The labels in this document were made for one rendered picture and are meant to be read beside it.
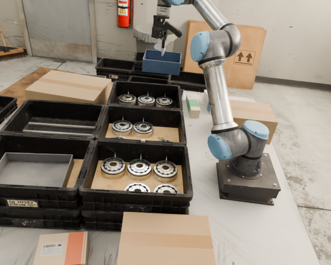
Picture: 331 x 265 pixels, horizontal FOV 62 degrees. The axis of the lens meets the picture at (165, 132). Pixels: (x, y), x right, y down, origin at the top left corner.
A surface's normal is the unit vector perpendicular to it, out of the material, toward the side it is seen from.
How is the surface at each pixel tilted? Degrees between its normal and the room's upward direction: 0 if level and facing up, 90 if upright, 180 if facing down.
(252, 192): 90
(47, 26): 90
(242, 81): 73
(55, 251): 0
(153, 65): 92
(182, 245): 0
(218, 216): 0
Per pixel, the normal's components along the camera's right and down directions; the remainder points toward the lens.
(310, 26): -0.08, 0.56
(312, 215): 0.09, -0.82
